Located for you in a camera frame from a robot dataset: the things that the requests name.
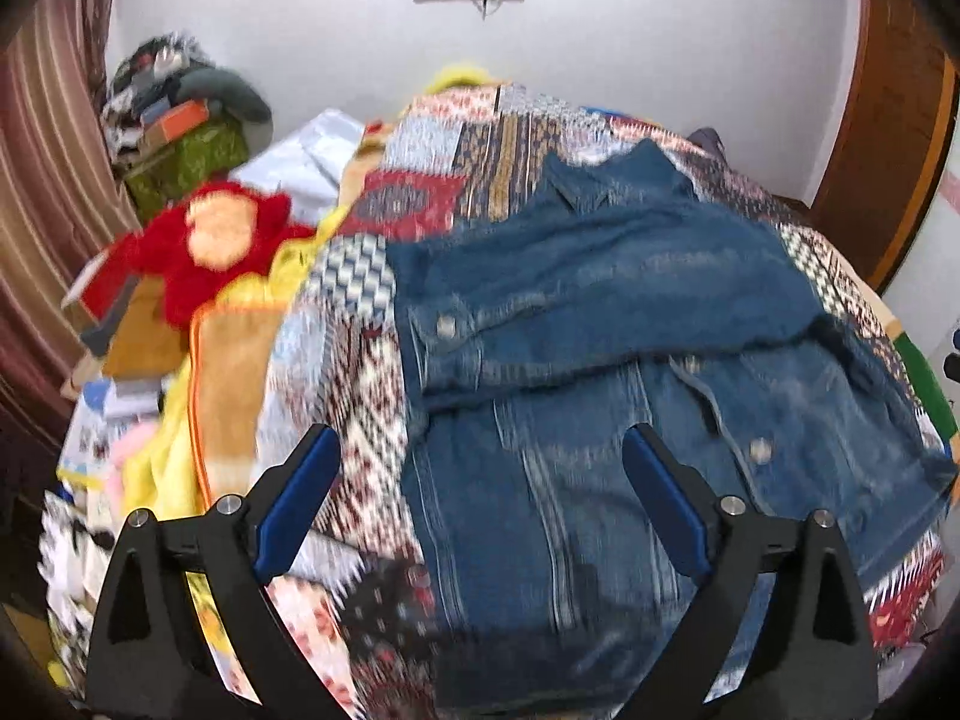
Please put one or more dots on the scattered papers and packets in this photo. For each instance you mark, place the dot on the scattered papers and packets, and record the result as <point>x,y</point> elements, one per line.
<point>90,480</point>

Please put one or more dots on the red plush toy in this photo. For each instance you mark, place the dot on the red plush toy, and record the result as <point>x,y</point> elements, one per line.
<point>217,240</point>

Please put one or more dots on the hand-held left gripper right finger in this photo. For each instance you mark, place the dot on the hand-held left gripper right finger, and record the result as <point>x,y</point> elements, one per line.
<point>667,499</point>

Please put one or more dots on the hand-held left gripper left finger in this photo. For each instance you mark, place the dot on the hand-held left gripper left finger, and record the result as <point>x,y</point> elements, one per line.
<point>296,499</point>

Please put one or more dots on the patchwork printed blanket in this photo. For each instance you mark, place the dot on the patchwork printed blanket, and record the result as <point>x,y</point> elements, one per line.
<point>360,360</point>

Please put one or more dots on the blue denim jacket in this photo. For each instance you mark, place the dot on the blue denim jacket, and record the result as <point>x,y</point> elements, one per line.
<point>585,390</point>

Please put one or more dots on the brown cardboard box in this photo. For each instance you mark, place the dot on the brown cardboard box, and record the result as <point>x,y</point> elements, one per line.
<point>146,330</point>

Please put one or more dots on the wooden wardrobe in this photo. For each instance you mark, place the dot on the wooden wardrobe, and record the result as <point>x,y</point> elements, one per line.
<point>885,127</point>

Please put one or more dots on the green patterned cloth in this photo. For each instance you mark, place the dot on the green patterned cloth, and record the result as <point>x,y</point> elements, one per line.
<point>187,161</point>

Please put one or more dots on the striped brown curtain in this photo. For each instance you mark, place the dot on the striped brown curtain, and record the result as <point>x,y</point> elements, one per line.
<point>45,202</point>

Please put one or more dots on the grey neck pillow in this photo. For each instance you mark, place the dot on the grey neck pillow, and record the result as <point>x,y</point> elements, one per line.
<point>225,90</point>

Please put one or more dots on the grey bag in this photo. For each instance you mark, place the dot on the grey bag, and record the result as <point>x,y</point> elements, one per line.
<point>706,142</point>

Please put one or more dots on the pile of clothes and boxes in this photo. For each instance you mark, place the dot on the pile of clothes and boxes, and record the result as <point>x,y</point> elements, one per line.
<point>154,86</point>

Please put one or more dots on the yellow pillow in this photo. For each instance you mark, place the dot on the yellow pillow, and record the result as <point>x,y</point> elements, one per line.
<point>461,76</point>

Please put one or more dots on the white cloth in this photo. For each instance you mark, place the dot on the white cloth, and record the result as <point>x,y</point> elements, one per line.
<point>315,157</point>

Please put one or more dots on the yellow towel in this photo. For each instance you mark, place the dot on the yellow towel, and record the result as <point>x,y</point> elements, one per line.
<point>169,457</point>

